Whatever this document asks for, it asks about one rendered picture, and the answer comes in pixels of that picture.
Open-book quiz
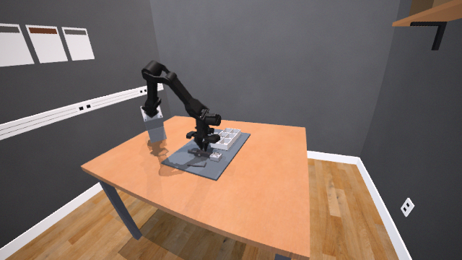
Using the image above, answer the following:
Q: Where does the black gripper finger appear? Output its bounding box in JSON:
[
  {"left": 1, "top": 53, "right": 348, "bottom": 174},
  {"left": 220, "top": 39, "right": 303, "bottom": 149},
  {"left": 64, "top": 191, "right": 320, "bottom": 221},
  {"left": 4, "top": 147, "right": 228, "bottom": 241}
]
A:
[
  {"left": 194, "top": 139, "right": 203, "bottom": 150},
  {"left": 202, "top": 141, "right": 209, "bottom": 152}
]

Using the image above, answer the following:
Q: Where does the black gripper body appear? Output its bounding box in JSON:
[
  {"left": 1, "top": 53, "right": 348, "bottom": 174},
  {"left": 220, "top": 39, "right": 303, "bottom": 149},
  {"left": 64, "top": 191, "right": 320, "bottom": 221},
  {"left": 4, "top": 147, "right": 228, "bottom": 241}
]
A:
[{"left": 186, "top": 125, "right": 220, "bottom": 144}]

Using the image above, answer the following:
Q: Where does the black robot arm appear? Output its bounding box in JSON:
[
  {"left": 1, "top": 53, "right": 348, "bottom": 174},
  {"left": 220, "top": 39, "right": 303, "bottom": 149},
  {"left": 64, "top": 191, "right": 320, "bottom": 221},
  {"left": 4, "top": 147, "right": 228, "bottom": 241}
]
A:
[{"left": 141, "top": 61, "right": 221, "bottom": 126}]

